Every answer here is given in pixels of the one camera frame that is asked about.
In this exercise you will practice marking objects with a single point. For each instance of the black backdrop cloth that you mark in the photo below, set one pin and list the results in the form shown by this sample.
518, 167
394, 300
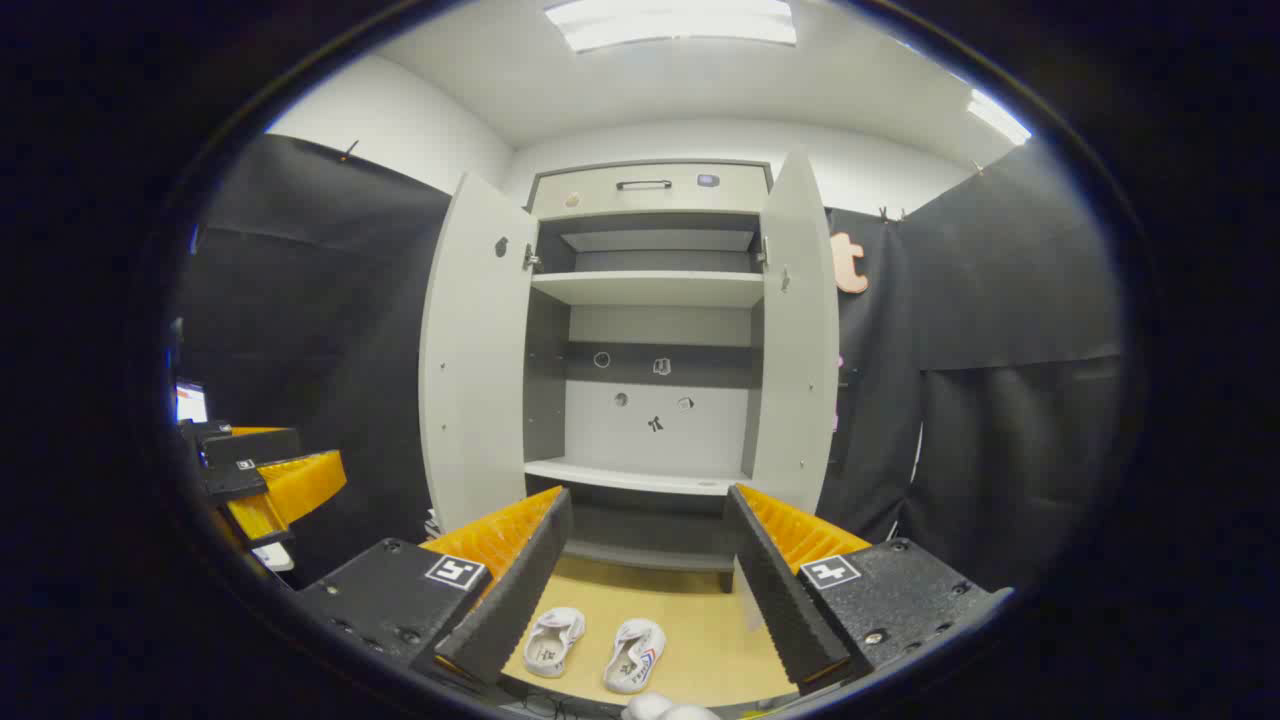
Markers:
320, 300

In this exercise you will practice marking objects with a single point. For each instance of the grey shoe cabinet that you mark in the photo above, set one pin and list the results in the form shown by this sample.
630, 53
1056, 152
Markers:
650, 290

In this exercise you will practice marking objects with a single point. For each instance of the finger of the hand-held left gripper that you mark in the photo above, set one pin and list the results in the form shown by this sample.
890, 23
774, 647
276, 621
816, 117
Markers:
300, 485
255, 448

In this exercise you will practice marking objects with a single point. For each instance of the grey cabinet drawer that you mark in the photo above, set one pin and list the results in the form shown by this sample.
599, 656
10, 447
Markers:
600, 195

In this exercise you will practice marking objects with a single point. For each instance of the ceiling light panel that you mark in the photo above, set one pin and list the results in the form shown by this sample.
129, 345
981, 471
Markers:
670, 22
998, 117

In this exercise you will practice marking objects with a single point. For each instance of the computer monitor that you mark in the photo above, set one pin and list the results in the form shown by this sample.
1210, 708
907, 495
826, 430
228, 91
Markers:
190, 402

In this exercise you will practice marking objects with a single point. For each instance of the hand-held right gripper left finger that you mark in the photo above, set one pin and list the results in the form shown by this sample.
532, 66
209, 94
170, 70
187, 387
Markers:
515, 590

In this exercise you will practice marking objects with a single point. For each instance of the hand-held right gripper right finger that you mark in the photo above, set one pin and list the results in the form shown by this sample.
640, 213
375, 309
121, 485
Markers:
775, 590

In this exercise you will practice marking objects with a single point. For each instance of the grey shoe cabinet door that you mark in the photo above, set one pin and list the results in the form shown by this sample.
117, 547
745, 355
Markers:
800, 330
475, 350

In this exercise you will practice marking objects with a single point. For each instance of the white shoe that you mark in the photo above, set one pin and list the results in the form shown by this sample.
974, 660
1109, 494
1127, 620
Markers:
552, 642
632, 655

